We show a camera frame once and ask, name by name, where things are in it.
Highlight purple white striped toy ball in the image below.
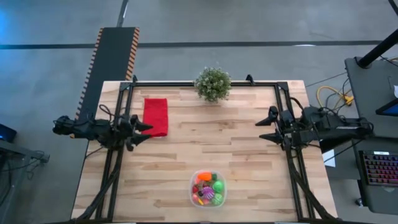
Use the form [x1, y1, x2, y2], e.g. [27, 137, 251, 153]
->
[201, 185, 215, 200]

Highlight black stand with cables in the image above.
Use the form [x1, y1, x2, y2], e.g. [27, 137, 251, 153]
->
[0, 139, 50, 181]

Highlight black aluminium table frame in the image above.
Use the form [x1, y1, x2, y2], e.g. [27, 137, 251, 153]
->
[71, 74, 340, 223]

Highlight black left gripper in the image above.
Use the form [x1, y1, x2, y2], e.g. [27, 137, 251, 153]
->
[114, 113, 154, 152]

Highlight orange toy carrot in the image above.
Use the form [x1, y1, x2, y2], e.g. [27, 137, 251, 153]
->
[197, 172, 216, 182]

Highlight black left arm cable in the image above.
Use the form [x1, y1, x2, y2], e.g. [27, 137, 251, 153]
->
[98, 104, 125, 121]

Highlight backlit computer keyboard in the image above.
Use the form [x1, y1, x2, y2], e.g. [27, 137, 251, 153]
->
[359, 150, 398, 194]

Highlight black device with blue light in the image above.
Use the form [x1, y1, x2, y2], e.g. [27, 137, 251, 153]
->
[0, 123, 18, 143]

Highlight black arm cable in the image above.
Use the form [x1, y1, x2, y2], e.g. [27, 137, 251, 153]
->
[98, 104, 125, 121]
[289, 96, 330, 116]

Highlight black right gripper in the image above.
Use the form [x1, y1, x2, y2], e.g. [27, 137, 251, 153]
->
[254, 106, 304, 151]

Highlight black mat with striped edges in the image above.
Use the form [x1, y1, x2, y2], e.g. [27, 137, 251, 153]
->
[70, 27, 141, 139]

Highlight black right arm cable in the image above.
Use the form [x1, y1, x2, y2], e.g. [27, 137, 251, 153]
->
[289, 96, 330, 116]

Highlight grey desk under keyboard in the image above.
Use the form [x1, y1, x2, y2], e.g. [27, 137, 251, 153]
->
[351, 135, 398, 215]

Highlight clear plastic tupperware container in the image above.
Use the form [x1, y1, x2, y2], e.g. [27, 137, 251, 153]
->
[188, 169, 228, 209]

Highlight small green potted plant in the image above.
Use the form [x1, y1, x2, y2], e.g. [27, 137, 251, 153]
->
[194, 66, 233, 104]

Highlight white paper sheet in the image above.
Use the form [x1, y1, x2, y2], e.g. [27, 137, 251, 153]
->
[322, 149, 336, 168]

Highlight yellow cable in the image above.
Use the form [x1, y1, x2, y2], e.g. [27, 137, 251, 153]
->
[316, 85, 354, 110]

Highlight grey desk with black pole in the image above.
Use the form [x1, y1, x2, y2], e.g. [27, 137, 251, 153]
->
[344, 27, 398, 139]

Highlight red folded cloth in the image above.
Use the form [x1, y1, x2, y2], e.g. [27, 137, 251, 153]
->
[141, 98, 169, 138]

